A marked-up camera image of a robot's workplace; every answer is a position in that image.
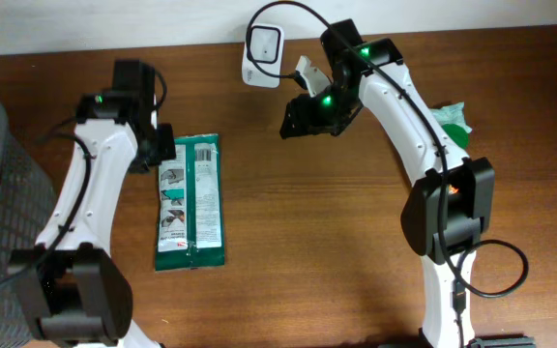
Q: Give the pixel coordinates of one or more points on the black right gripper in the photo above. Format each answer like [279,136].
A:
[308,115]

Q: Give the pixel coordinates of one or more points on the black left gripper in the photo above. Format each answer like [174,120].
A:
[163,143]

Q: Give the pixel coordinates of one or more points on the mint green wipes packet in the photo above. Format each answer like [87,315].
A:
[452,114]

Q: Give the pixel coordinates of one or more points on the green lidded jar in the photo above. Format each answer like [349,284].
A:
[457,134]

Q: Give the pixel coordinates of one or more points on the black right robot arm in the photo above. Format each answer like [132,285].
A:
[449,205]

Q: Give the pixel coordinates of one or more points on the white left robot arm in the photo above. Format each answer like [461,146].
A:
[69,289]

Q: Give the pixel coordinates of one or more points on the white barcode scanner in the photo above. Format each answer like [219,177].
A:
[266,44]

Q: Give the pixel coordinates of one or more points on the grey plastic basket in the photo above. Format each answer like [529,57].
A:
[8,232]

